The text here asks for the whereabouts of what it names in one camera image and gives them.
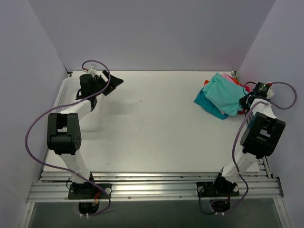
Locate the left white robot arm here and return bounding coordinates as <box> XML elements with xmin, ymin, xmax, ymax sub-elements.
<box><xmin>47</xmin><ymin>70</ymin><xmax>124</xmax><ymax>199</ymax></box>

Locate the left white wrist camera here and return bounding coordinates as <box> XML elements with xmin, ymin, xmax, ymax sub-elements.
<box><xmin>83</xmin><ymin>64</ymin><xmax>97</xmax><ymax>76</ymax></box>

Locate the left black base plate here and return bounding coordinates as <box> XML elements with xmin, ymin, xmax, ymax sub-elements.
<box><xmin>67</xmin><ymin>184</ymin><xmax>108</xmax><ymax>200</ymax></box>

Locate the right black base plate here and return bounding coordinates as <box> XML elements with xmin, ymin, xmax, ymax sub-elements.
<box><xmin>196</xmin><ymin>181</ymin><xmax>240</xmax><ymax>198</ymax></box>

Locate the right black thin cable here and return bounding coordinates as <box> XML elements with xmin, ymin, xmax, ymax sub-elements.
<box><xmin>237</xmin><ymin>82</ymin><xmax>259</xmax><ymax>116</ymax></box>

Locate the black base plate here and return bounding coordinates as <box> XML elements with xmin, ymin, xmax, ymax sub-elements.
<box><xmin>67</xmin><ymin>184</ymin><xmax>108</xmax><ymax>200</ymax></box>
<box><xmin>196</xmin><ymin>181</ymin><xmax>240</xmax><ymax>198</ymax></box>

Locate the aluminium rail frame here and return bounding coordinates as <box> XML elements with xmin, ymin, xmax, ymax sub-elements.
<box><xmin>25</xmin><ymin>71</ymin><xmax>285</xmax><ymax>204</ymax></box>

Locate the pink folded t-shirt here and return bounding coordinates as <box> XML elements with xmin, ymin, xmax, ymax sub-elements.
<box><xmin>221</xmin><ymin>73</ymin><xmax>233</xmax><ymax>81</ymax></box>

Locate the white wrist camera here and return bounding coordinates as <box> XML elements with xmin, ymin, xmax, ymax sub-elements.
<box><xmin>83</xmin><ymin>64</ymin><xmax>97</xmax><ymax>76</ymax></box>
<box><xmin>267</xmin><ymin>82</ymin><xmax>275</xmax><ymax>99</ymax></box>

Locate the white plastic basket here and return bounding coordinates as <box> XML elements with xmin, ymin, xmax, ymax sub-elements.
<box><xmin>53</xmin><ymin>77</ymin><xmax>105</xmax><ymax>132</ymax></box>

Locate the teal green t-shirt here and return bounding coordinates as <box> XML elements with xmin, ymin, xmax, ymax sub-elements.
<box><xmin>202</xmin><ymin>73</ymin><xmax>244</xmax><ymax>116</ymax></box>

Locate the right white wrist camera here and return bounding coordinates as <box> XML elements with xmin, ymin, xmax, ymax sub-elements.
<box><xmin>267</xmin><ymin>82</ymin><xmax>275</xmax><ymax>99</ymax></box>

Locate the red folded t-shirt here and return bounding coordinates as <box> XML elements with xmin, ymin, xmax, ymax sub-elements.
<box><xmin>237</xmin><ymin>85</ymin><xmax>250</xmax><ymax>114</ymax></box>

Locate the blue folded t-shirt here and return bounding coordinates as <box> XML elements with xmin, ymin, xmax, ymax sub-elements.
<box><xmin>194</xmin><ymin>90</ymin><xmax>228</xmax><ymax>120</ymax></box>

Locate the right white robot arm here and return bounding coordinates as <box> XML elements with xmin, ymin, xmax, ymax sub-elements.
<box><xmin>211</xmin><ymin>82</ymin><xmax>286</xmax><ymax>196</ymax></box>

